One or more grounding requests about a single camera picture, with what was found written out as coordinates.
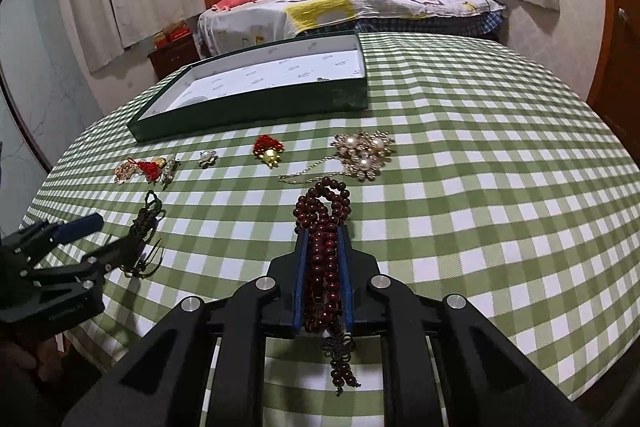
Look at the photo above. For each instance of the person's left hand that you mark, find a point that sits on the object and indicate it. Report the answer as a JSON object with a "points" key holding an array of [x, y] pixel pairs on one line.
{"points": [[25, 359]]}

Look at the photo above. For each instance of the white jade bangle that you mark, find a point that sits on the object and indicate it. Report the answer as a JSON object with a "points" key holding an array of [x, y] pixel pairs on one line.
{"points": [[197, 99]]}

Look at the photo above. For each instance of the wooden door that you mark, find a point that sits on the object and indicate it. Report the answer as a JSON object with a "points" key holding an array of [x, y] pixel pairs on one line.
{"points": [[617, 57]]}

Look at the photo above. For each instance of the blue plaid bed sheet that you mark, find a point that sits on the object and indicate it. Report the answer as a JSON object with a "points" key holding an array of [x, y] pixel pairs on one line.
{"points": [[425, 26]]}

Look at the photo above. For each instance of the green jewelry tray box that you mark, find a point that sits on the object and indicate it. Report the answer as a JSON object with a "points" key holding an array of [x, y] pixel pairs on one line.
{"points": [[250, 114]]}

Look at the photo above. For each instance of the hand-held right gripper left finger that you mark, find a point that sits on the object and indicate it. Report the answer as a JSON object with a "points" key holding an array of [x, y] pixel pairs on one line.
{"points": [[301, 277]]}

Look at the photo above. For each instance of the small pearl flower brooch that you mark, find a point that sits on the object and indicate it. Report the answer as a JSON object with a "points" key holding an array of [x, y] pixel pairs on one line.
{"points": [[206, 158]]}

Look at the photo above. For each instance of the rhinestone hair clip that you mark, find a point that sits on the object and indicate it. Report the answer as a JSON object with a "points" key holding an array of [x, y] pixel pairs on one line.
{"points": [[171, 168]]}

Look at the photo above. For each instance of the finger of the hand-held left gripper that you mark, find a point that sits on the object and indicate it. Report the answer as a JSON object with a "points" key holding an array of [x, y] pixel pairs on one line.
{"points": [[112, 254], [80, 226]]}

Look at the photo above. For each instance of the gold filigree brooch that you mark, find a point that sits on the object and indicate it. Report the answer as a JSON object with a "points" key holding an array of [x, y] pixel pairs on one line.
{"points": [[125, 172]]}

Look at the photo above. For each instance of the green checkered tablecloth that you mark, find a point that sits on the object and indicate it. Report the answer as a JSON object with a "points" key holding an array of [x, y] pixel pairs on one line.
{"points": [[475, 207]]}

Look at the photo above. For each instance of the red gift boxes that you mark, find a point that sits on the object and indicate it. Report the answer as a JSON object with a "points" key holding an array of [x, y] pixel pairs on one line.
{"points": [[175, 32]]}

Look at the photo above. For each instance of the large pearl gold brooch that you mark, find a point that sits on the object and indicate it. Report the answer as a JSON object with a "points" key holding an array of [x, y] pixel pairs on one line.
{"points": [[362, 162]]}

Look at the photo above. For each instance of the red gold charm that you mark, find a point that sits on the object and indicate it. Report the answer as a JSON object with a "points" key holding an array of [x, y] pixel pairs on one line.
{"points": [[265, 144]]}

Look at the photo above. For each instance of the dark wooden nightstand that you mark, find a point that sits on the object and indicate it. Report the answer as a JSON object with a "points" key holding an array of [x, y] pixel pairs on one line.
{"points": [[172, 59]]}

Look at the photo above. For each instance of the red tassel ornament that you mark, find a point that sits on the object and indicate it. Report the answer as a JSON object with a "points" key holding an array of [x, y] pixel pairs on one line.
{"points": [[149, 169]]}

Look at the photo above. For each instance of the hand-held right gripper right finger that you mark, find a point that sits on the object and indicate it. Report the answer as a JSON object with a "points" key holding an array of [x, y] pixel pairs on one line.
{"points": [[346, 277]]}

